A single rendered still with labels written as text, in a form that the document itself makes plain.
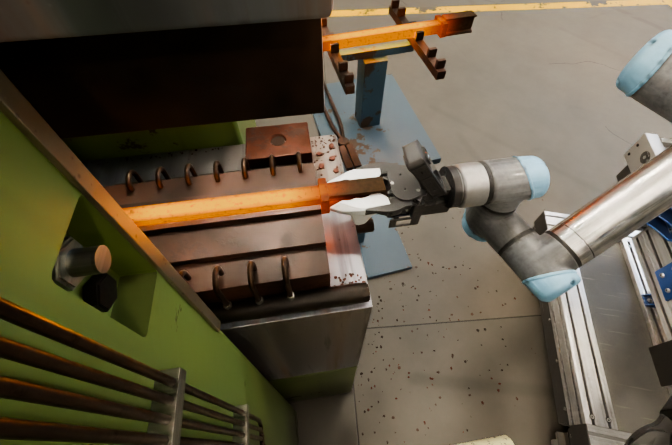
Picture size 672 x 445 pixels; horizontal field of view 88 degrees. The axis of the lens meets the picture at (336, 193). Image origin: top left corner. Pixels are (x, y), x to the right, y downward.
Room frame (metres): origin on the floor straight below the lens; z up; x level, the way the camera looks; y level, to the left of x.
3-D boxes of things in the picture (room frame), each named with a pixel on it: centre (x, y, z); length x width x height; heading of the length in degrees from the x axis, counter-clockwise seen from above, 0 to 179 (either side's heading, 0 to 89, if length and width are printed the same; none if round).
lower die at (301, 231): (0.27, 0.23, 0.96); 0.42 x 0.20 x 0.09; 99
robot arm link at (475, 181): (0.37, -0.22, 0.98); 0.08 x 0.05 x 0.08; 9
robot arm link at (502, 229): (0.36, -0.30, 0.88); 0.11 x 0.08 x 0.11; 27
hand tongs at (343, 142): (0.89, 0.03, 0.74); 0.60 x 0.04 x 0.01; 16
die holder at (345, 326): (0.32, 0.25, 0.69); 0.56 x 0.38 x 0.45; 99
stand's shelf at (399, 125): (0.80, -0.09, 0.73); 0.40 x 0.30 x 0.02; 14
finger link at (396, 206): (0.32, -0.08, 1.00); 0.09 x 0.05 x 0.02; 108
